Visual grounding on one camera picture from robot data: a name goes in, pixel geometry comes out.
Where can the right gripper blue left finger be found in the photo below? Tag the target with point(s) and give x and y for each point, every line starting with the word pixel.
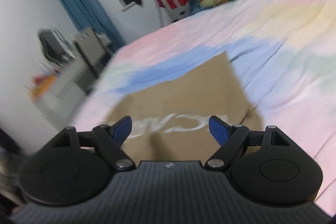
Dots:
pixel 109 140

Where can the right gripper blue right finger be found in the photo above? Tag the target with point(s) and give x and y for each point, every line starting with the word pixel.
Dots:
pixel 232 141

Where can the tan shirt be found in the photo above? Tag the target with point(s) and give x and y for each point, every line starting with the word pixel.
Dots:
pixel 170 121

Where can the white dresser desk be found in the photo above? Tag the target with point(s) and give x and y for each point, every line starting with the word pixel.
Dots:
pixel 59 103

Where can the orange tray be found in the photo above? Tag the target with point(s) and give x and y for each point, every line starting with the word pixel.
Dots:
pixel 41 84

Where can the black and grey chair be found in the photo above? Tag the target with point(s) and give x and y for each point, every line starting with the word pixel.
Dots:
pixel 95 55

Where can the wavy vanity mirror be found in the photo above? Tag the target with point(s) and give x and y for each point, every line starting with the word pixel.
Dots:
pixel 54 47

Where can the pastel bed sheet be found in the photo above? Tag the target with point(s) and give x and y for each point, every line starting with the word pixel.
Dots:
pixel 282 52

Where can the yellow garment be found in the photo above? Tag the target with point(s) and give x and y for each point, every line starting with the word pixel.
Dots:
pixel 208 3

